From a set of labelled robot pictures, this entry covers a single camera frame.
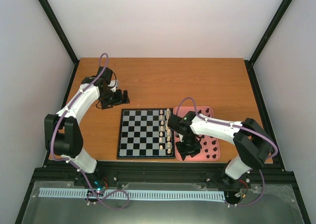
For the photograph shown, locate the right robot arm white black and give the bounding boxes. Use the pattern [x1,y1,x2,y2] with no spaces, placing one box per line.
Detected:
[167,111,277,187]

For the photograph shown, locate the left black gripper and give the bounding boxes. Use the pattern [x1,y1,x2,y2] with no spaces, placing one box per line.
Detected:
[100,89,131,110]

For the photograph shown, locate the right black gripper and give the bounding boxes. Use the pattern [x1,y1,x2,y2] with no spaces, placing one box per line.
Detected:
[176,134,202,159]

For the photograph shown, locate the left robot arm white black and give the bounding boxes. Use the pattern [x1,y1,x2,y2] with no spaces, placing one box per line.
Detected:
[44,76,130,186]

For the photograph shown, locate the light blue slotted cable duct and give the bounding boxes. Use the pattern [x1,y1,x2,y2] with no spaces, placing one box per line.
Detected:
[38,187,225,202]

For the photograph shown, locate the black white chess board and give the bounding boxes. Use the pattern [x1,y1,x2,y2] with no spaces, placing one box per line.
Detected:
[117,108,175,159]

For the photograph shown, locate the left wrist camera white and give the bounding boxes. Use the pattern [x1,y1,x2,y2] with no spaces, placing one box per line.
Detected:
[108,79,119,90]

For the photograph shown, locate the black aluminium frame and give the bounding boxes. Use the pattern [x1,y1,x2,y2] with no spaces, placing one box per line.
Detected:
[15,0,311,224]

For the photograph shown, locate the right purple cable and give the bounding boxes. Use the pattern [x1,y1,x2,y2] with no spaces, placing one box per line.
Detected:
[177,97,278,207]

